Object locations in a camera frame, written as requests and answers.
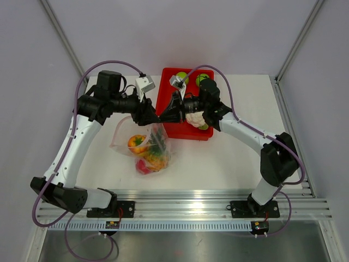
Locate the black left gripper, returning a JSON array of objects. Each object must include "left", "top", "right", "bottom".
[{"left": 110, "top": 88, "right": 160, "bottom": 126}]

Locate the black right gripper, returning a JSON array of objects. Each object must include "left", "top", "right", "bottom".
[{"left": 160, "top": 91, "right": 208, "bottom": 124}]

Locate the toy cauliflower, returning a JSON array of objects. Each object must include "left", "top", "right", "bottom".
[{"left": 185, "top": 111, "right": 209, "bottom": 130}]

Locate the clear zip top bag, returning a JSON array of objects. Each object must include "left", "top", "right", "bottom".
[{"left": 110, "top": 116, "right": 171, "bottom": 173}]

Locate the red toy tomato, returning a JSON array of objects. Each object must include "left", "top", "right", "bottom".
[{"left": 128, "top": 135, "right": 148, "bottom": 156}]

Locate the toy watermelon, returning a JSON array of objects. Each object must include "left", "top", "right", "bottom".
[{"left": 195, "top": 74, "right": 210, "bottom": 87}]

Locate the toy pineapple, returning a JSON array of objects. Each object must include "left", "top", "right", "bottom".
[{"left": 143, "top": 127, "right": 170, "bottom": 172}]

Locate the red toy apple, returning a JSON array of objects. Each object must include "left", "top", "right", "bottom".
[{"left": 135, "top": 159, "right": 152, "bottom": 175}]

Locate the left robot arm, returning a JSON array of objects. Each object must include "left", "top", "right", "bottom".
[{"left": 31, "top": 70, "right": 158, "bottom": 217}]

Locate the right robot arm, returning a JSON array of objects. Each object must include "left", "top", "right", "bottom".
[{"left": 160, "top": 76, "right": 300, "bottom": 216}]

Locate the red plastic tray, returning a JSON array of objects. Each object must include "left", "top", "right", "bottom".
[{"left": 155, "top": 68, "right": 214, "bottom": 141}]

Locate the green toy apple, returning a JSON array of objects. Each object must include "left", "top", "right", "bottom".
[{"left": 176, "top": 72, "right": 189, "bottom": 85}]

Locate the left circuit board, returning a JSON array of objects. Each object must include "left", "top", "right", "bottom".
[{"left": 105, "top": 221, "right": 120, "bottom": 229}]

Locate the circuit board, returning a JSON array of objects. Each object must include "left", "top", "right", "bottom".
[
  {"left": 250, "top": 221, "right": 269, "bottom": 236},
  {"left": 105, "top": 221, "right": 120, "bottom": 229}
]

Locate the right circuit board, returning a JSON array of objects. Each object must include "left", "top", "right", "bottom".
[{"left": 250, "top": 221, "right": 269, "bottom": 236}]

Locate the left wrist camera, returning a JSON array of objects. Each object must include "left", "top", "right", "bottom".
[{"left": 135, "top": 75, "right": 155, "bottom": 102}]

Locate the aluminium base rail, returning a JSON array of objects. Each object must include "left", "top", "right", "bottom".
[{"left": 38, "top": 188, "right": 333, "bottom": 223}]

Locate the white slotted cable duct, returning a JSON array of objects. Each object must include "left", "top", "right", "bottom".
[{"left": 49, "top": 220, "right": 251, "bottom": 232}]

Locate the right side aluminium rail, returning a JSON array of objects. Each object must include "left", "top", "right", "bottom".
[{"left": 269, "top": 76, "right": 317, "bottom": 198}]

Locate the left aluminium frame post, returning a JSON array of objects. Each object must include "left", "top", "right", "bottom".
[{"left": 38, "top": 0, "right": 85, "bottom": 76}]

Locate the aluminium frame post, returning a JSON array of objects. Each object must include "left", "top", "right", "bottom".
[
  {"left": 38, "top": 0, "right": 85, "bottom": 76},
  {"left": 275, "top": 0, "right": 326, "bottom": 84}
]

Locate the right aluminium frame post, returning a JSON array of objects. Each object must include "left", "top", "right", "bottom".
[{"left": 275, "top": 0, "right": 326, "bottom": 84}]

